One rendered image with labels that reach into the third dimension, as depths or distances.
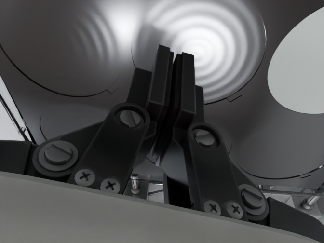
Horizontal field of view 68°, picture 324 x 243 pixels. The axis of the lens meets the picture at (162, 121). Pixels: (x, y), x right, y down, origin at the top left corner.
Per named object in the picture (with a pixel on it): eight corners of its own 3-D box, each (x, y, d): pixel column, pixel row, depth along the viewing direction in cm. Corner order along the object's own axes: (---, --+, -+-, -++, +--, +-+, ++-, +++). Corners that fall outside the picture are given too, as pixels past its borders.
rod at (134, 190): (129, 168, 32) (128, 177, 31) (140, 169, 32) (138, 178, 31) (132, 186, 36) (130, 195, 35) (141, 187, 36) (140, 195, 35)
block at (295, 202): (290, 195, 35) (297, 215, 33) (314, 197, 35) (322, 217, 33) (272, 219, 41) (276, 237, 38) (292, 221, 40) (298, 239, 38)
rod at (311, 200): (313, 184, 31) (317, 194, 30) (324, 185, 31) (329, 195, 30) (298, 201, 35) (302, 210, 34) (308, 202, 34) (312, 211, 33)
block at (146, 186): (126, 181, 36) (122, 199, 34) (148, 183, 36) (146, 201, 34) (129, 206, 42) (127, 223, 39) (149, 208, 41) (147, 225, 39)
